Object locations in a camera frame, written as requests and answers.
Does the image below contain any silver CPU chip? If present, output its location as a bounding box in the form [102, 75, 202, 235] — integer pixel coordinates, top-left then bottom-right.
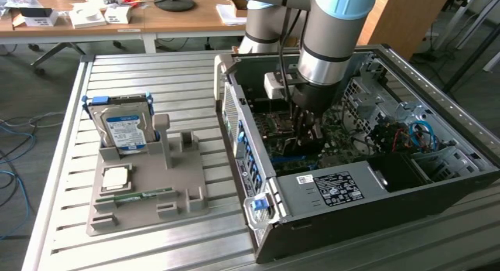
[102, 167, 133, 193]

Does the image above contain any small white labelled box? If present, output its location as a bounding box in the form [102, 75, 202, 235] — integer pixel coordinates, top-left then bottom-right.
[105, 5, 134, 25]

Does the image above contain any CPU socket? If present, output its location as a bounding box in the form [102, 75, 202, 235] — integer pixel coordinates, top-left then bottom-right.
[270, 112, 297, 134]

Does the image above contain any black lamp base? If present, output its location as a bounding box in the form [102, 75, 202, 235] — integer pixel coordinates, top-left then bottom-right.
[154, 0, 197, 13]

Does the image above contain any green motherboard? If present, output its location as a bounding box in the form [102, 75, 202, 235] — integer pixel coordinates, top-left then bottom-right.
[253, 97, 371, 177]

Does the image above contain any perforated metal drive cage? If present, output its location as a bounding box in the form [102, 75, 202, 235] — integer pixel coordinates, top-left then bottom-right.
[341, 76, 393, 128]

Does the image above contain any grey floor cable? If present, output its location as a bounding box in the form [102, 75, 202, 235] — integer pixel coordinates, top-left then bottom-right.
[0, 111, 66, 128]

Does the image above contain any open black PC case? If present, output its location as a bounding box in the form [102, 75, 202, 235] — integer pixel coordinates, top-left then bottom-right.
[214, 44, 500, 265]

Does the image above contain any green RAM stick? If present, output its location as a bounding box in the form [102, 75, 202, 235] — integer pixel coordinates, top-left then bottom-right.
[95, 187, 175, 202]

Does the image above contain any clear plastic bag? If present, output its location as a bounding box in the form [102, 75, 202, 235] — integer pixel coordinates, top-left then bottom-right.
[0, 0, 43, 11]

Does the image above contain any grey power supply unit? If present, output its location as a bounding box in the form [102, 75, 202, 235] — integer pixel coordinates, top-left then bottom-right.
[270, 161, 389, 222]

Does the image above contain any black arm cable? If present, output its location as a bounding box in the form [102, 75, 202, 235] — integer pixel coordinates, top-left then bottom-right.
[279, 7, 305, 102]

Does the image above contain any blue disk wire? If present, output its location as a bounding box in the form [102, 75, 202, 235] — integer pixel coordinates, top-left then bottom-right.
[409, 121, 439, 153]

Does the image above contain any white box with disc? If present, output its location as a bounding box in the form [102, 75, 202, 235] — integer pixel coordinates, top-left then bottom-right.
[70, 6, 107, 29]

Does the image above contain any wooden desk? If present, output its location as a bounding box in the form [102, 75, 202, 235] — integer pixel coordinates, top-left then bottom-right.
[0, 0, 359, 54]

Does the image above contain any black graphics card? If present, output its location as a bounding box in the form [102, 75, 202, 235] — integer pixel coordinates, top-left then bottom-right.
[279, 136, 326, 159]

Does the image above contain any grey chipset heat sink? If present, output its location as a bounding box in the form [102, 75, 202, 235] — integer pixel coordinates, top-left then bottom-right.
[321, 156, 345, 168]

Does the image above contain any blue floor cable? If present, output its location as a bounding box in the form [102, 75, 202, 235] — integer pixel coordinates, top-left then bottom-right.
[0, 118, 39, 239]

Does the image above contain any grey parts rack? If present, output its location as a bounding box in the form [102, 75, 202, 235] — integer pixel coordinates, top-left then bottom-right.
[86, 112, 211, 236]

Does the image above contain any long blue expansion slot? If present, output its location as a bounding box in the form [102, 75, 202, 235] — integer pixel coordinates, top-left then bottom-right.
[273, 155, 309, 164]

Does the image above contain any red yellow wire bundle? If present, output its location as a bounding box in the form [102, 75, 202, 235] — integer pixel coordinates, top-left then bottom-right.
[367, 121, 415, 155]

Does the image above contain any white box with black top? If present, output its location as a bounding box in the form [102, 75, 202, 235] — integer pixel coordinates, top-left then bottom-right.
[19, 7, 61, 28]

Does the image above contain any hard disk in blue caddy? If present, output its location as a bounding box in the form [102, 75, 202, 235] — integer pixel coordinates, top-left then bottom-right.
[82, 92, 154, 157]

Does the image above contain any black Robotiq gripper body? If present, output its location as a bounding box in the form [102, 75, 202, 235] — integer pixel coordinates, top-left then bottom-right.
[293, 80, 343, 119]

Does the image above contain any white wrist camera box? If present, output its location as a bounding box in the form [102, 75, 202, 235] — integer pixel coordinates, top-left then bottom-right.
[265, 72, 298, 100]

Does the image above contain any wooden cabinet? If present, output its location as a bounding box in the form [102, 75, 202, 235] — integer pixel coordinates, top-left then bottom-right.
[358, 0, 454, 61]

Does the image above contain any blue case latch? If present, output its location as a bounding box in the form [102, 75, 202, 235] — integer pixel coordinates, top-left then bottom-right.
[253, 196, 271, 212]

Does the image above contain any white paper stack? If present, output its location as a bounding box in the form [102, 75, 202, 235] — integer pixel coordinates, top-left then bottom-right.
[217, 4, 249, 26]

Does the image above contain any light grey disk bay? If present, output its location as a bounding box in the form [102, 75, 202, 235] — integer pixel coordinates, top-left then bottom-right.
[413, 146, 482, 181]

